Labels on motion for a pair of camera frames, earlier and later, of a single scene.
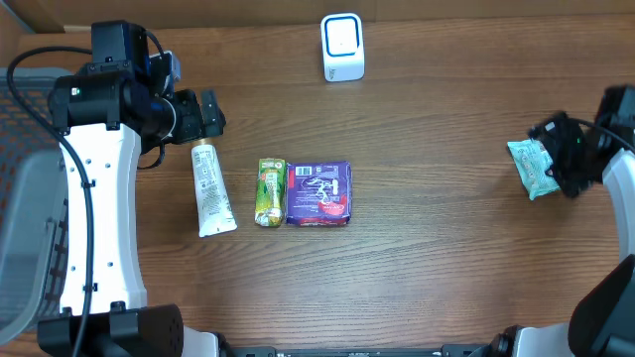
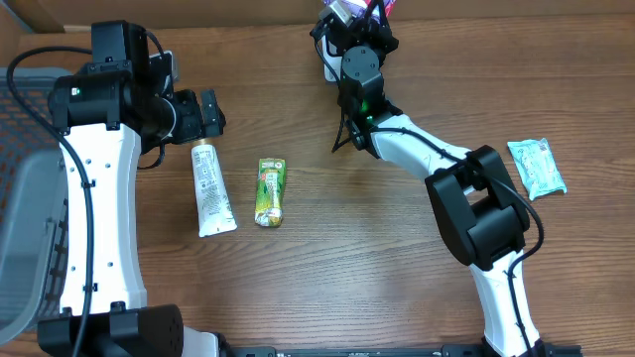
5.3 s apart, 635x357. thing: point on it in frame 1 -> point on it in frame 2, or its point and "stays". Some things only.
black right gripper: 555,136 -> 373,32
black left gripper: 197,127 stays
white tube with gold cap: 213,206 stays
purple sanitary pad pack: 318,193 -> 357,8
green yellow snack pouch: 271,195 stays
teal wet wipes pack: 532,160 stays
